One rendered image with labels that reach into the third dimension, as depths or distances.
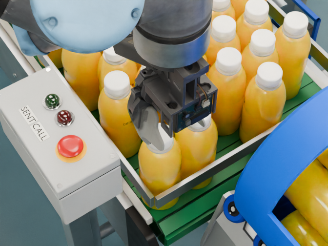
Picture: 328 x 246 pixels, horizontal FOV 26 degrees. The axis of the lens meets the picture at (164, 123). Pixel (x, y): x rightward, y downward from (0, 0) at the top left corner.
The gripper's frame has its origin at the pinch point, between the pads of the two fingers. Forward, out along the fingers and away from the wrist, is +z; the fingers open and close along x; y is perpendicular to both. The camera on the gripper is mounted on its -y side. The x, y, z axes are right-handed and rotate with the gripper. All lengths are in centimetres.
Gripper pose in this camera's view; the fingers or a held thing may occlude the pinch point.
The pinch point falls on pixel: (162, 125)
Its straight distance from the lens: 101.0
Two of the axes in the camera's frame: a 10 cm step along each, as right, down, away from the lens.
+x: 8.3, -4.6, 3.2
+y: 5.6, 6.8, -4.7
